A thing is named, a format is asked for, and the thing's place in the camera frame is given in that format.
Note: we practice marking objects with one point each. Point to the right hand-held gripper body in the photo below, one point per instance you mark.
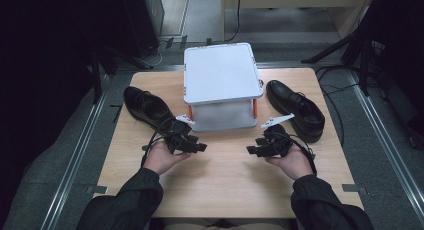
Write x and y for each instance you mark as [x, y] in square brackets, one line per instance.
[278, 140]

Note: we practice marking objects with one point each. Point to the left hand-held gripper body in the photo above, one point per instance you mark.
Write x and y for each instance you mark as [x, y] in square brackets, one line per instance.
[176, 136]

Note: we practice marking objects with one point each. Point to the black leather shoe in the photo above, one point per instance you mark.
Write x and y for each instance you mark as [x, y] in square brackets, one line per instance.
[146, 106]
[296, 106]

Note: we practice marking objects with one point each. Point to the white rack with orange posts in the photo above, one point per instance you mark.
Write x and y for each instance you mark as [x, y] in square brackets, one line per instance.
[220, 73]

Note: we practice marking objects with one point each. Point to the person's right hand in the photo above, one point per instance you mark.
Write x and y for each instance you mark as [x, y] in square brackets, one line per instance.
[293, 163]

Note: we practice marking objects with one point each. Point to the person's left hand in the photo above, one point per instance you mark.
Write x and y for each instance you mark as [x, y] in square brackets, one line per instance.
[161, 160]

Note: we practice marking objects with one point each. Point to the black metal stand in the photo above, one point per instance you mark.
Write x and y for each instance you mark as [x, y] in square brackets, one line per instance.
[100, 66]

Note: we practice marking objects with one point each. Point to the black tripod stand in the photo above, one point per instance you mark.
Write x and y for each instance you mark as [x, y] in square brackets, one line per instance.
[353, 46]

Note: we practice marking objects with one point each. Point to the dark cabinet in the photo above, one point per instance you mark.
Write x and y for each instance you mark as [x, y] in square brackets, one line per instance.
[140, 20]

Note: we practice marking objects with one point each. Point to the light wooden furniture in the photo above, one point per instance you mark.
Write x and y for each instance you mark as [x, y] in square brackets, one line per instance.
[346, 13]

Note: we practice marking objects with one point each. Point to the metal floor rail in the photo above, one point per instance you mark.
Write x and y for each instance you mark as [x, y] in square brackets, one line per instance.
[76, 156]
[383, 133]

